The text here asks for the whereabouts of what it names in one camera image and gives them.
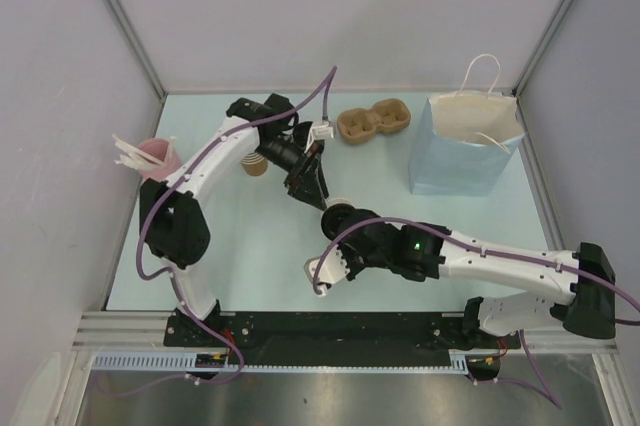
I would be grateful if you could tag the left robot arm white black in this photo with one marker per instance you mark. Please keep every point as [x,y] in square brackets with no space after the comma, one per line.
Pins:
[171,210]

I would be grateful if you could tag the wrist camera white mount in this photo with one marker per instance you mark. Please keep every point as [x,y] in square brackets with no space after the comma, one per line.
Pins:
[334,269]
[322,130]

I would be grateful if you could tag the light blue paper bag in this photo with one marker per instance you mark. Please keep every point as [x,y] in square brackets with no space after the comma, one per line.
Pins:
[464,141]

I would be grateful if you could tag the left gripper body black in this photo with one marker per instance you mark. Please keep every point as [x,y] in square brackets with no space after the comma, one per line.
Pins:
[281,153]

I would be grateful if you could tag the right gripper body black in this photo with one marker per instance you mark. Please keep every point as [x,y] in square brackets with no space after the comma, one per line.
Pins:
[357,262]

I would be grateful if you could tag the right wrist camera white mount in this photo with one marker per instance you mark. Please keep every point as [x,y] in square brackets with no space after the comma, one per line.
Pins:
[334,269]

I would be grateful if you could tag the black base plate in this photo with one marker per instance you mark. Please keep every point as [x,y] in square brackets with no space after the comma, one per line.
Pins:
[352,339]

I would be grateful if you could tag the stack of brown paper cups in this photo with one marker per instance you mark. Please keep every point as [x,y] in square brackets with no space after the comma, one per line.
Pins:
[254,164]

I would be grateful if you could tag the stack of black lids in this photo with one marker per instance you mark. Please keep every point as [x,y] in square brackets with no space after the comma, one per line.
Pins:
[300,134]

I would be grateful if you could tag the aluminium frame rail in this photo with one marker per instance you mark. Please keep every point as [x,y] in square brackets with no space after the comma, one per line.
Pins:
[121,330]

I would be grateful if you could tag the pink cup holder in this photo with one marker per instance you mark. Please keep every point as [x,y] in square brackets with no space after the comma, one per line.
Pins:
[161,158]

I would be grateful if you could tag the brown cup carrier stack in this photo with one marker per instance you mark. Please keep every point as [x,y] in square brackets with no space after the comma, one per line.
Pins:
[359,125]

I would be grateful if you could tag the single brown paper cup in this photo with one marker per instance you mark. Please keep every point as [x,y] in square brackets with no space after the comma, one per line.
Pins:
[330,202]

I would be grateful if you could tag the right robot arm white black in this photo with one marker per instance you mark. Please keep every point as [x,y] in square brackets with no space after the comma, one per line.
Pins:
[566,287]

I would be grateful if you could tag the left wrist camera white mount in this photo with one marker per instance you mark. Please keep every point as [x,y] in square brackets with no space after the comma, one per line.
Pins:
[322,130]

